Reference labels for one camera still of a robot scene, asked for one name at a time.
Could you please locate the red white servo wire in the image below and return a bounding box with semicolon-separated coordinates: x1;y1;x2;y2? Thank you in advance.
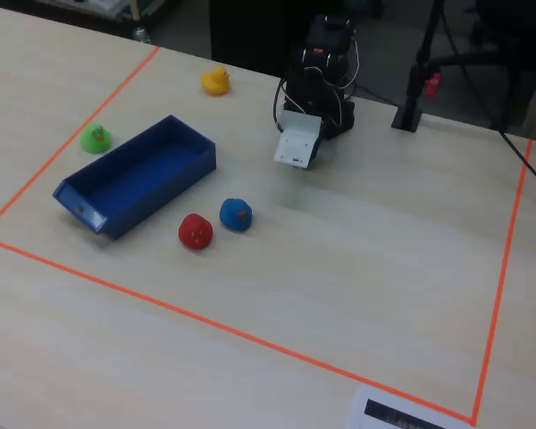
283;33;361;129

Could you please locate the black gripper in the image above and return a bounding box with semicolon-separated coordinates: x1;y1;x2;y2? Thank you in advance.
313;116;330;170

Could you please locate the cluttered storage cart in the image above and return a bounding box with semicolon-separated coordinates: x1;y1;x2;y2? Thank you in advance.
39;0;173;29

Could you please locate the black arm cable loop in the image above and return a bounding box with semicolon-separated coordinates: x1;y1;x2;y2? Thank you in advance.
274;78;289;134

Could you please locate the orange tape strip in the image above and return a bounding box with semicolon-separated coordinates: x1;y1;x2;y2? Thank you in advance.
0;235;476;425
471;138;534;426
0;46;162;237

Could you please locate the green rubber duck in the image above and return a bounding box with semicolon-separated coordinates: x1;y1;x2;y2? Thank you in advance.
80;122;113;155

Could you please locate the blue rubber duck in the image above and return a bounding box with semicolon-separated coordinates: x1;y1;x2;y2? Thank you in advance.
219;198;254;232

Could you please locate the black camera stand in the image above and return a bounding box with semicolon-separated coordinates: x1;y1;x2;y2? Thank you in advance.
391;0;448;132

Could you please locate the yellow rubber duck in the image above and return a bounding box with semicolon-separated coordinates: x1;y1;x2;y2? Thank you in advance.
200;65;231;97

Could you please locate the red clamp knob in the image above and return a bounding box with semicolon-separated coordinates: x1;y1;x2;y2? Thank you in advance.
425;71;443;99

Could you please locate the white paper with black print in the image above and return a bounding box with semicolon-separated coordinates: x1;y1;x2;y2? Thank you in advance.
347;383;474;429

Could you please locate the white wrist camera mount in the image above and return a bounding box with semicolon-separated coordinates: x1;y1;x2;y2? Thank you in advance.
273;110;323;171

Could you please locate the blue plastic box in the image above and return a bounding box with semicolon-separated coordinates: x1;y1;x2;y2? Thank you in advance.
52;114;217;240

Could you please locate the red rubber duck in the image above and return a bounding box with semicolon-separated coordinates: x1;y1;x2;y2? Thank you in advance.
178;213;214;250

